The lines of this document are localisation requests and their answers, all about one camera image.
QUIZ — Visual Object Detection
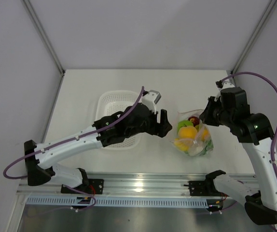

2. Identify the aluminium frame post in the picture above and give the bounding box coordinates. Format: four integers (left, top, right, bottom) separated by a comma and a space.
21, 0, 65, 76
230, 0, 277, 74

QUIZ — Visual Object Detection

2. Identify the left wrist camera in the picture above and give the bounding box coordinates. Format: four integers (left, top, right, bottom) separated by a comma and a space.
141, 90, 161, 114

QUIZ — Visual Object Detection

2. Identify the white perforated plastic basket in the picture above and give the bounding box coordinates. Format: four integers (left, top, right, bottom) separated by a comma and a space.
96, 90, 141, 150

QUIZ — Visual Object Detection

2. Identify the yellow mango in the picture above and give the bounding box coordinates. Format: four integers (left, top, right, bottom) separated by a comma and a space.
194, 124, 210, 142

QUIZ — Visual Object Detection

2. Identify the clear zip top bag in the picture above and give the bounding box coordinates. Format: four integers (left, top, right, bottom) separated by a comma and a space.
168, 109, 214, 157

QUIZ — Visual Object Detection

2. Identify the left aluminium frame post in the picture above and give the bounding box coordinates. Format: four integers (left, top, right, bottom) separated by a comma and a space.
21, 0, 65, 76

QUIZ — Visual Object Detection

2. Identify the green apple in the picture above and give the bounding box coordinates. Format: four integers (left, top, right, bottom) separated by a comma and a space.
177, 120, 193, 131

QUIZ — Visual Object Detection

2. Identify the right aluminium frame post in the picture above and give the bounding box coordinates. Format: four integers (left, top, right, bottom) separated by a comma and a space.
230, 0, 277, 74

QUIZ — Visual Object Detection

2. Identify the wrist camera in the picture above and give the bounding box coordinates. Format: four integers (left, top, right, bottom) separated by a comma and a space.
215, 81, 235, 101
141, 90, 161, 114

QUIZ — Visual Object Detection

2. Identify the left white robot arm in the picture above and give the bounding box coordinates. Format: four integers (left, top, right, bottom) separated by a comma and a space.
24, 103, 172, 193

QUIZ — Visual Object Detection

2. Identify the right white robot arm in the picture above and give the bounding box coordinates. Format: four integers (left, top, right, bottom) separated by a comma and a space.
199, 87, 277, 225

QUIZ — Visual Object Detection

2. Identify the orange fruit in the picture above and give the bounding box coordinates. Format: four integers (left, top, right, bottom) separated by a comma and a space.
178, 126, 197, 139

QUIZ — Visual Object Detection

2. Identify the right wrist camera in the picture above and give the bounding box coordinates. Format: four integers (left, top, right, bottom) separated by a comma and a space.
215, 81, 235, 101

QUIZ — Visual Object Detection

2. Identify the aluminium mounting rail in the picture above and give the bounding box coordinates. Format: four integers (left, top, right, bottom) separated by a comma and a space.
16, 173, 259, 198

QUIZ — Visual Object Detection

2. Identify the white slotted cable duct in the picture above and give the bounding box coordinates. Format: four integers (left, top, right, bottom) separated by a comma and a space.
26, 196, 209, 208

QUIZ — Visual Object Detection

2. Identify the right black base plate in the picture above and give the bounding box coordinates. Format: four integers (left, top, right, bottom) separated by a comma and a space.
184, 180, 226, 197

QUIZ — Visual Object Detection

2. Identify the green lettuce head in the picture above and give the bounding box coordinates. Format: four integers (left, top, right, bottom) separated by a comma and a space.
187, 140, 214, 156

